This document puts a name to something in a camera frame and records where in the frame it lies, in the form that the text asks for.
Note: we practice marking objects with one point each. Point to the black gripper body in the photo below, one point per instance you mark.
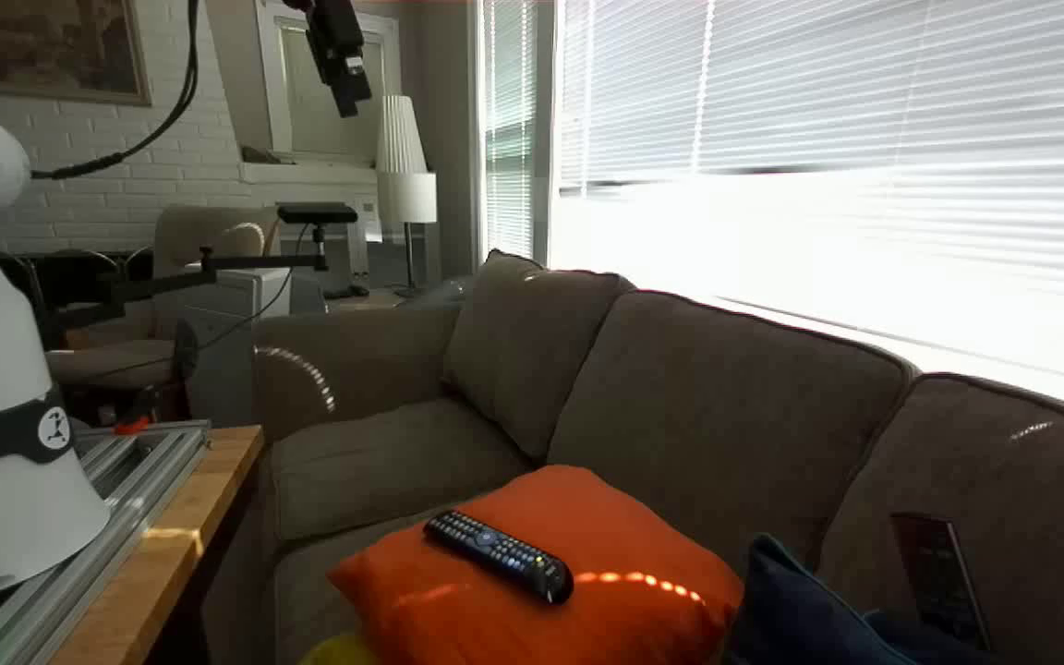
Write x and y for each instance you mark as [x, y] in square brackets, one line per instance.
[331, 36]

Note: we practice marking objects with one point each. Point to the yellow pillow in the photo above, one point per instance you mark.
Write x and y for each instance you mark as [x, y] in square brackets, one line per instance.
[334, 650]

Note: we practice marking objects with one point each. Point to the orange pillow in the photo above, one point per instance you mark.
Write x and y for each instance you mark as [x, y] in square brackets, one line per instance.
[631, 613]

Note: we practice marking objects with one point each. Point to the navy blue pillow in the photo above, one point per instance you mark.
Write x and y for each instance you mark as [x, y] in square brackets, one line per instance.
[805, 613]

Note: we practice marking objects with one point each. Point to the white table lamp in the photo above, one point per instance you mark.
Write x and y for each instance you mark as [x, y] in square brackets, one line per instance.
[406, 158]

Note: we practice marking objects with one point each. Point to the beige armchair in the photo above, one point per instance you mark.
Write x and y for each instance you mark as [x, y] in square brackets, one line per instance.
[194, 240]

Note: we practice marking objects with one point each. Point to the grey box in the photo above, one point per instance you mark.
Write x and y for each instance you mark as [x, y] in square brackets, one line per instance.
[219, 355]

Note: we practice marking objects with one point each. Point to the wooden table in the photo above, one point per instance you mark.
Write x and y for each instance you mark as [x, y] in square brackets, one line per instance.
[177, 540]

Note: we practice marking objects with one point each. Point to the black remote control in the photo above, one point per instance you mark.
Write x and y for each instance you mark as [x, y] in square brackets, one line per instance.
[497, 554]

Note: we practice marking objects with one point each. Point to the brown grey fabric sofa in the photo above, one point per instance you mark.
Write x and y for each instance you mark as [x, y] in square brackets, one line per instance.
[731, 418]

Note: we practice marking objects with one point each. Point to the white window blinds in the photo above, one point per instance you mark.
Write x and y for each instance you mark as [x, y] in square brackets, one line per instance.
[877, 147]

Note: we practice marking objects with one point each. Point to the black stereo camera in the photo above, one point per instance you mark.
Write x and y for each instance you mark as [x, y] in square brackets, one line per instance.
[315, 213]

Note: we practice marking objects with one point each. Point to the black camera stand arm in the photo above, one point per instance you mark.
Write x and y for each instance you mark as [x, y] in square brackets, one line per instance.
[238, 262]

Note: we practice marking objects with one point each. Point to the framed wall picture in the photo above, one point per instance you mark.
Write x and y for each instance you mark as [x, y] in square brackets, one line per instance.
[39, 41]

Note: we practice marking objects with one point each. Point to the aluminium rail base frame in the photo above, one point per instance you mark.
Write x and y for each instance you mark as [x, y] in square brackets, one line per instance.
[77, 554]

